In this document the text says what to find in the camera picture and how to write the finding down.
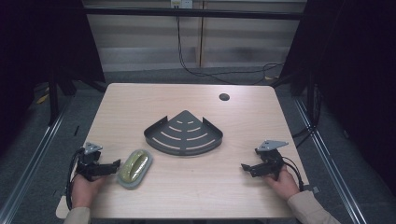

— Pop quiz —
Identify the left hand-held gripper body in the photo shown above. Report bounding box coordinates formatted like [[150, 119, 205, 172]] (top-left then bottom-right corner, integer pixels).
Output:
[[75, 142, 108, 182]]

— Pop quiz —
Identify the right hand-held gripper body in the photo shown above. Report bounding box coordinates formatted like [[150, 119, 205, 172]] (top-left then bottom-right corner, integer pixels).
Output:
[[254, 139, 290, 181]]

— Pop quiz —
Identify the person's left hand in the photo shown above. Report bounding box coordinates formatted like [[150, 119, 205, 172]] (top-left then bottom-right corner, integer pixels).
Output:
[[71, 174, 106, 209]]

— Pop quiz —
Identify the person's right hand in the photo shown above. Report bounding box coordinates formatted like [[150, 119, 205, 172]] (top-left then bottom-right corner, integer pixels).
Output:
[[263, 167, 301, 202]]

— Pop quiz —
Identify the black metal stand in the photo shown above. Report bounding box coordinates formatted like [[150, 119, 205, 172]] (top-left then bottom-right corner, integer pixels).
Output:
[[47, 73, 61, 127]]

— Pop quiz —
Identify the black metal corner shelf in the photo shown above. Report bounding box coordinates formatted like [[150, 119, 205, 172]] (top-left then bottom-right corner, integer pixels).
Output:
[[143, 109, 224, 157]]

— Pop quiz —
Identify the yellow floor tape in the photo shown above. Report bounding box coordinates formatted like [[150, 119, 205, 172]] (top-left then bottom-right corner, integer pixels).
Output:
[[35, 92, 50, 105]]

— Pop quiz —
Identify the black curtain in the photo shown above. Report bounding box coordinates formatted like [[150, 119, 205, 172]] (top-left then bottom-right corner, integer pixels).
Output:
[[0, 0, 106, 157], [278, 0, 396, 197]]

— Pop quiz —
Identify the black horizontal metal bar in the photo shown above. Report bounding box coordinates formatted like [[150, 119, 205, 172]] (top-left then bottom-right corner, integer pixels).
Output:
[[83, 7, 305, 21]]

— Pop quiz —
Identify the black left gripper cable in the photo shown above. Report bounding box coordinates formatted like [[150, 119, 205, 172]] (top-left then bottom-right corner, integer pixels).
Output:
[[65, 147, 86, 211]]

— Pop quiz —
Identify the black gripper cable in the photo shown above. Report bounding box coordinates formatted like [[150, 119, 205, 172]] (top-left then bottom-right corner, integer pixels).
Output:
[[65, 147, 86, 211], [281, 155, 305, 192]]

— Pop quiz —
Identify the green scrub brush with handle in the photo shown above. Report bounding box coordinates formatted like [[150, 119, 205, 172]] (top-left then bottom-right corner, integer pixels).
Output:
[[116, 148, 154, 191]]

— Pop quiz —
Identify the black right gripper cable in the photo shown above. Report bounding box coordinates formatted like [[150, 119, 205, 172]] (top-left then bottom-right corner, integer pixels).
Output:
[[281, 155, 305, 192]]

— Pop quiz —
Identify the metal floor rail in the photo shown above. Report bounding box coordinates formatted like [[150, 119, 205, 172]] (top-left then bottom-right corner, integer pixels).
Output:
[[0, 94, 74, 224], [293, 97, 368, 224]]

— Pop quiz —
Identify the black cable from wall socket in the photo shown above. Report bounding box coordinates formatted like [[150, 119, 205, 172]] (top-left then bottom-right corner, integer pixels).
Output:
[[176, 16, 285, 86]]

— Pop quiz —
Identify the white wall socket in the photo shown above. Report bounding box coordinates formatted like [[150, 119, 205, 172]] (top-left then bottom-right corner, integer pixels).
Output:
[[170, 0, 194, 9]]

